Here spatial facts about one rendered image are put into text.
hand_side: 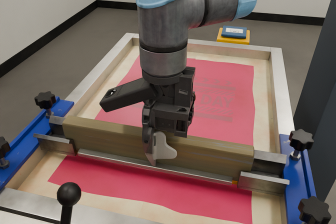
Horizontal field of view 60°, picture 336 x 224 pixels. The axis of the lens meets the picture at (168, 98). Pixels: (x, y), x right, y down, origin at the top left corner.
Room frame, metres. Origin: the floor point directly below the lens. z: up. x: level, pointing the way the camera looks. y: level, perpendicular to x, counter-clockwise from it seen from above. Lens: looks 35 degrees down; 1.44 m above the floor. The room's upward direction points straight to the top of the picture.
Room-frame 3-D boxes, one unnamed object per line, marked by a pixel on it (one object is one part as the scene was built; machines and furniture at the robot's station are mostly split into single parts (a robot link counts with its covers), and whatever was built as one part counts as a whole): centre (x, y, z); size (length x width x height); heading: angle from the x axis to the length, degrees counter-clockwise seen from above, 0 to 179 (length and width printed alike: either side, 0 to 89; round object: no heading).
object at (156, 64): (0.42, 0.01, 1.23); 0.08 x 0.08 x 0.05
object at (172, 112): (0.42, 0.00, 1.15); 0.09 x 0.08 x 0.12; 76
